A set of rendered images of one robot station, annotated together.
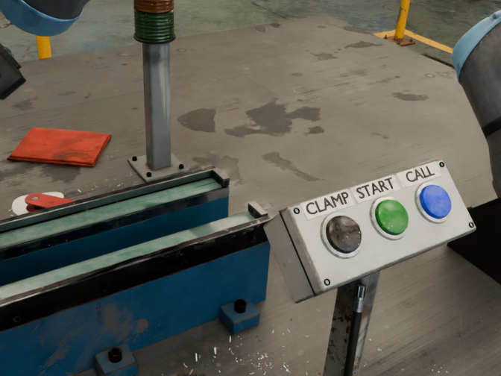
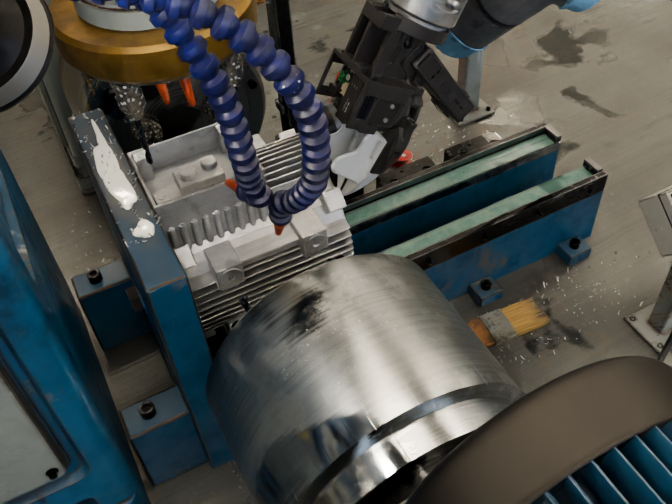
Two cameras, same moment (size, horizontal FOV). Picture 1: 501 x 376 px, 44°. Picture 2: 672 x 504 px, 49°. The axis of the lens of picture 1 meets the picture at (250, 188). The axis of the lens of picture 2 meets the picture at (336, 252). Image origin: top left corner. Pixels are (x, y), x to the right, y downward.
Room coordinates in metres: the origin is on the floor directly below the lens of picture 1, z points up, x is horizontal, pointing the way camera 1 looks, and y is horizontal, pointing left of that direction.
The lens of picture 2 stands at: (-0.22, 0.23, 1.64)
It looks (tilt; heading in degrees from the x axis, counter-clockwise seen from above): 47 degrees down; 10
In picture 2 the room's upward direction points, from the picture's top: 4 degrees counter-clockwise
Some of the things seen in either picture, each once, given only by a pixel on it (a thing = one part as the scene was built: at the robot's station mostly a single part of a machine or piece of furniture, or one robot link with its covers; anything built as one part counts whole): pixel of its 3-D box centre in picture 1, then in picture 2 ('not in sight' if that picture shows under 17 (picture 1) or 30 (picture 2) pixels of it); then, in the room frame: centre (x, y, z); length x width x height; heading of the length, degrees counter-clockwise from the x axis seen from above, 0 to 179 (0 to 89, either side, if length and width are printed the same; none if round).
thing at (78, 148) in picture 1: (61, 145); not in sight; (0.97, 0.34, 0.80); 0.15 x 0.12 x 0.01; 88
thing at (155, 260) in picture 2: not in sight; (129, 305); (0.29, 0.57, 0.97); 0.30 x 0.11 x 0.34; 34
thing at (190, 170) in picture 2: not in sight; (200, 186); (0.35, 0.47, 1.11); 0.12 x 0.11 x 0.07; 124
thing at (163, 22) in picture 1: (153, 22); not in sight; (0.93, 0.16, 1.05); 0.06 x 0.06 x 0.04
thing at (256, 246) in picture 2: not in sight; (246, 232); (0.38, 0.44, 1.01); 0.20 x 0.19 x 0.19; 124
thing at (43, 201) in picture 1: (52, 207); (388, 156); (0.77, 0.30, 0.81); 0.09 x 0.03 x 0.02; 77
